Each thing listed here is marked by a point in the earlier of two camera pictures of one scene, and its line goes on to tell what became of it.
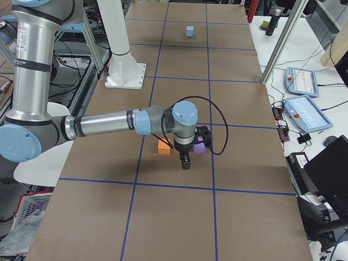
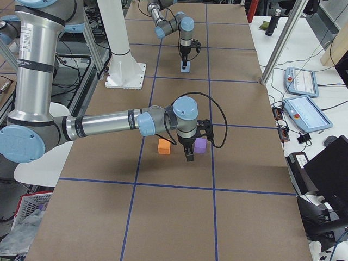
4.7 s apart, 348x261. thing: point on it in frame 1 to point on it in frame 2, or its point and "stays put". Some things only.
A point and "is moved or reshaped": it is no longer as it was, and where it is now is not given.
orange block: (163, 148) stays put
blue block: (190, 31) is moved or reshaped
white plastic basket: (28, 204) stays put
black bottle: (273, 23) stays put
